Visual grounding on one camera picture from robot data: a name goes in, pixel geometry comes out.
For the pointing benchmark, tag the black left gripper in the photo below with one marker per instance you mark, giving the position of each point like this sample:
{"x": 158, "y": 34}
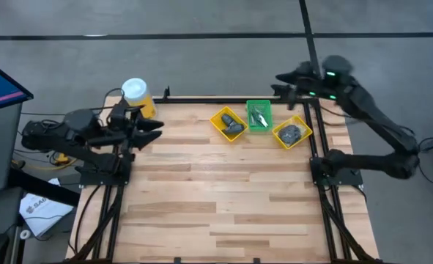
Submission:
{"x": 122, "y": 121}

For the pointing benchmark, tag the black aluminium table frame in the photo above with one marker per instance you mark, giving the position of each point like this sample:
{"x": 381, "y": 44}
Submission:
{"x": 220, "y": 100}

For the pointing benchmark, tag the green plastic basket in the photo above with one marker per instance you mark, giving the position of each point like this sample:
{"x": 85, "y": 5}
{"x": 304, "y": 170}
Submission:
{"x": 265, "y": 104}

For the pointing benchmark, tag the black side desk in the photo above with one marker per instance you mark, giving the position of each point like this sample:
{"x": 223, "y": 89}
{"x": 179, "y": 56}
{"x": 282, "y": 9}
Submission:
{"x": 36, "y": 188}

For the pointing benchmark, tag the computer monitor blue screen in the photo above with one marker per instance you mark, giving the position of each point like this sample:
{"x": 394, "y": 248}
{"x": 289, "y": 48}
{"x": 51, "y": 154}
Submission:
{"x": 0, "y": 88}

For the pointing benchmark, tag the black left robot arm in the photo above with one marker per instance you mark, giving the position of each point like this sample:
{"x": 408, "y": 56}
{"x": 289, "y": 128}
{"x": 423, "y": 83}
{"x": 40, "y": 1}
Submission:
{"x": 55, "y": 137}

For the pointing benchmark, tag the black item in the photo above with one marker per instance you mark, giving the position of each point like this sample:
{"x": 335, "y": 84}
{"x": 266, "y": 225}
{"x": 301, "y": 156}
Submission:
{"x": 295, "y": 130}
{"x": 286, "y": 137}

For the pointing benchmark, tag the small white tape roll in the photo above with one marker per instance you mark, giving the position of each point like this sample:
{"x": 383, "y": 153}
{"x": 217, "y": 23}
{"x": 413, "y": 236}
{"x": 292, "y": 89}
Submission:
{"x": 25, "y": 234}

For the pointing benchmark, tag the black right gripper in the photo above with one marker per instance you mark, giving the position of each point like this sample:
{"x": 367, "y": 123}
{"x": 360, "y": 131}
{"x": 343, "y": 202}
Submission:
{"x": 313, "y": 82}

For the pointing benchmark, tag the white printed booklet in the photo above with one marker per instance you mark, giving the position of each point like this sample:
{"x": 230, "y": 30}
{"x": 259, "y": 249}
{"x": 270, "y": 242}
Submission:
{"x": 44, "y": 214}

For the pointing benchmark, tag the yellow plastic basket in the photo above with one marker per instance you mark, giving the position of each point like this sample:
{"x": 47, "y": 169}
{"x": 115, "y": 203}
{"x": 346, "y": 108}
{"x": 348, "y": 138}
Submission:
{"x": 280, "y": 126}
{"x": 218, "y": 121}

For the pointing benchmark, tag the yellow wipes canister white lid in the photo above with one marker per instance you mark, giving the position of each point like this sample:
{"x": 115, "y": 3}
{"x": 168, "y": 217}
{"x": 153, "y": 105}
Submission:
{"x": 135, "y": 89}

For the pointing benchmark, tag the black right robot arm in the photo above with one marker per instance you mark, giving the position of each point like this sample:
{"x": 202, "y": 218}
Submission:
{"x": 377, "y": 121}

